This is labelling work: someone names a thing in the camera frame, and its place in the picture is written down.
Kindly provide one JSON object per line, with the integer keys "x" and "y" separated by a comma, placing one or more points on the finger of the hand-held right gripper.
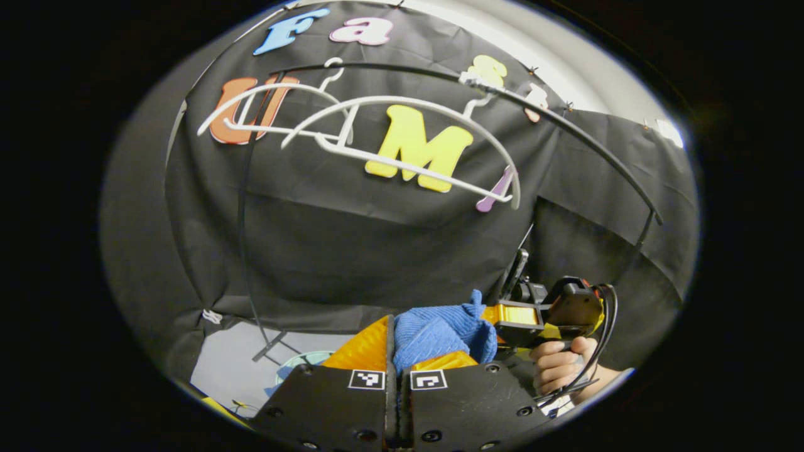
{"x": 515, "y": 315}

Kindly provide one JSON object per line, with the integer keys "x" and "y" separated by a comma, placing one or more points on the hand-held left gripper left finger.
{"x": 333, "y": 408}

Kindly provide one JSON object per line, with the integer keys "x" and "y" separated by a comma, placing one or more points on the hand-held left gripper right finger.
{"x": 468, "y": 405}

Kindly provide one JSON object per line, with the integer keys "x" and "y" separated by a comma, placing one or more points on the green laundry hamper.
{"x": 308, "y": 356}

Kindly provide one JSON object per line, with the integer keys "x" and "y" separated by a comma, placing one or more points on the white hanger with taped hook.
{"x": 440, "y": 113}

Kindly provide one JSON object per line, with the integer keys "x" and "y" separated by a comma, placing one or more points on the black clothes rack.
{"x": 565, "y": 129}

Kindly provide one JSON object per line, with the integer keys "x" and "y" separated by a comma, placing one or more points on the empty white hanger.
{"x": 251, "y": 94}

